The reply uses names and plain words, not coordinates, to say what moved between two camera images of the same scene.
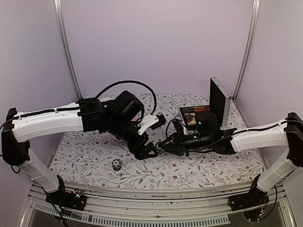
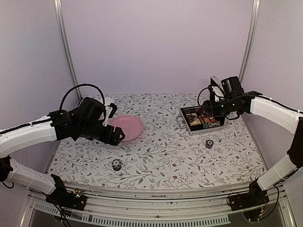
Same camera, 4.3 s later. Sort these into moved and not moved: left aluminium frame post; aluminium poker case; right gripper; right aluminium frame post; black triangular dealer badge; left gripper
Moved: right gripper; left gripper
Not moved: right aluminium frame post; black triangular dealer badge; left aluminium frame post; aluminium poker case
